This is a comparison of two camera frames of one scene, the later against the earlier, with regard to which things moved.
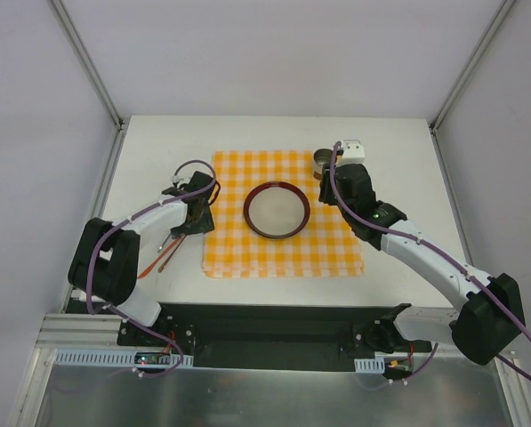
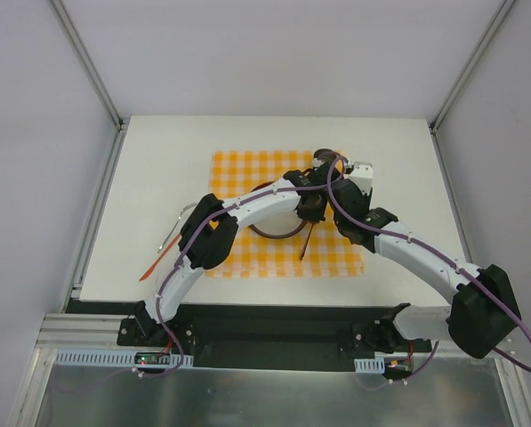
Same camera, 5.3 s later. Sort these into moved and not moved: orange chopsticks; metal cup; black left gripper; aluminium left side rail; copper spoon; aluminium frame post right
Moved: black left gripper; copper spoon
Not moved: aluminium frame post right; metal cup; aluminium left side rail; orange chopsticks
